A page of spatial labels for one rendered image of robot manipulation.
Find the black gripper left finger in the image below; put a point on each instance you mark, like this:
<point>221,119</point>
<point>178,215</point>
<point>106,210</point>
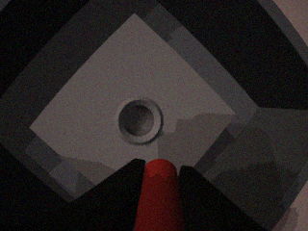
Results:
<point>111,205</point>

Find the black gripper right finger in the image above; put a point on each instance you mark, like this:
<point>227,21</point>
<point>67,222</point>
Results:
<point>205,208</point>

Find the red peg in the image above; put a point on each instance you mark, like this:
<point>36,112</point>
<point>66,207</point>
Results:
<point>159,207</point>

